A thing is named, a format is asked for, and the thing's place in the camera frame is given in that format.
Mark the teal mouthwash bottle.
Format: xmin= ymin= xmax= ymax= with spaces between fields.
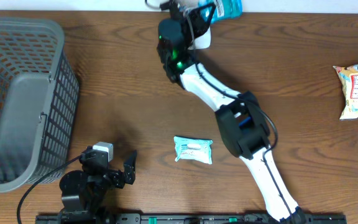
xmin=198 ymin=0 xmax=242 ymax=24

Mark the teal wet wipes pack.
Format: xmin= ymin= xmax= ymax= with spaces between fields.
xmin=173 ymin=136 xmax=213 ymax=164

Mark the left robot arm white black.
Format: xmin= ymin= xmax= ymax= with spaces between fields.
xmin=57 ymin=146 xmax=137 ymax=224

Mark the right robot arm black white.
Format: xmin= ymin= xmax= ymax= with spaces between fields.
xmin=157 ymin=1 xmax=306 ymax=223

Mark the white barcode scanner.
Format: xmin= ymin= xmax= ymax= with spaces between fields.
xmin=188 ymin=28 xmax=211 ymax=50

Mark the dark grey plastic basket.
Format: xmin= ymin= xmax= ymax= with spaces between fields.
xmin=0 ymin=17 xmax=80 ymax=193

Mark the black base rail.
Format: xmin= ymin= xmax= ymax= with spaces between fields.
xmin=35 ymin=212 xmax=347 ymax=224

